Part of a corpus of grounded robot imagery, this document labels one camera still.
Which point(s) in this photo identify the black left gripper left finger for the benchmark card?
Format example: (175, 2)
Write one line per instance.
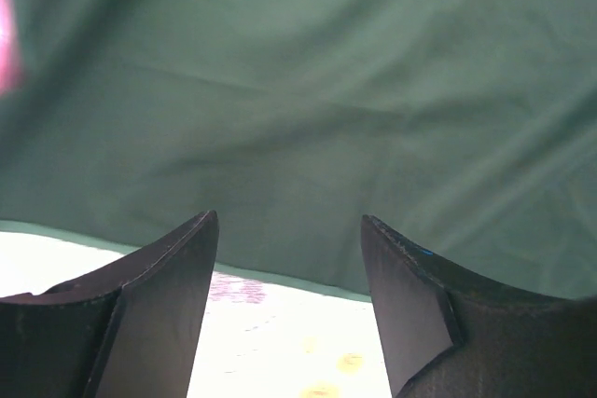
(128, 329)

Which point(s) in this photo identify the pink cloth placemat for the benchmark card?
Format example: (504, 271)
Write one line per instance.
(9, 34)

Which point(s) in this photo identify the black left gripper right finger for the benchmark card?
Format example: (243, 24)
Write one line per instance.
(447, 331)

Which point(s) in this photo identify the floral patterned tablecloth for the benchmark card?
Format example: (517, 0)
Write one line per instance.
(262, 335)

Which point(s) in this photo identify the dark green cloth napkin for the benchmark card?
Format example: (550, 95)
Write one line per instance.
(467, 125)

